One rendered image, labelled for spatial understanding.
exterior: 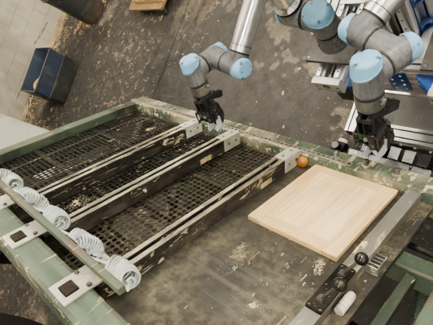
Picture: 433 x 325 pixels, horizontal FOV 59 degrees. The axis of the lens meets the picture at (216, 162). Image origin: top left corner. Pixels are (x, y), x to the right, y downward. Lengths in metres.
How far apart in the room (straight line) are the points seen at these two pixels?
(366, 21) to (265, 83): 2.21
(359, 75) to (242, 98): 2.40
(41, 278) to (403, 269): 1.14
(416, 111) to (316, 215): 1.21
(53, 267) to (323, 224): 0.93
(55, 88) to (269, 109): 3.13
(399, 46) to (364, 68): 0.12
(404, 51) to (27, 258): 1.26
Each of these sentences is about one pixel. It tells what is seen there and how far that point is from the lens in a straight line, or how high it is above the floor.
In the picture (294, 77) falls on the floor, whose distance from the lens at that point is 3.17.
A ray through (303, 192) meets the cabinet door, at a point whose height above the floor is 1.06.
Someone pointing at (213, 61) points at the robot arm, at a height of 1.54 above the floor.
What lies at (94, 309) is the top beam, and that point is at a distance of 1.16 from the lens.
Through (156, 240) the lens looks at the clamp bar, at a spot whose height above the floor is 1.56.
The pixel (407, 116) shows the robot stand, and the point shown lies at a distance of 2.52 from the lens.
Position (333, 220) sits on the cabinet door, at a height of 1.14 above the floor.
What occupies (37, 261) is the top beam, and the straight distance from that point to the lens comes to 1.40.
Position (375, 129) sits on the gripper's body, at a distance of 1.13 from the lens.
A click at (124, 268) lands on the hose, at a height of 1.82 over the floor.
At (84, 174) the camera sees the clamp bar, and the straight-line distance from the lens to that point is 1.88.
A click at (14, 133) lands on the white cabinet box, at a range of 4.94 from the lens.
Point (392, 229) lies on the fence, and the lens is 1.45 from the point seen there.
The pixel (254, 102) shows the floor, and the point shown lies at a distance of 3.26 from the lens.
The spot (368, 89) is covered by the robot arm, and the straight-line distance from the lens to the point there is 1.02.
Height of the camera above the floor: 2.52
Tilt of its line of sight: 50 degrees down
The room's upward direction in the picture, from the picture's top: 67 degrees counter-clockwise
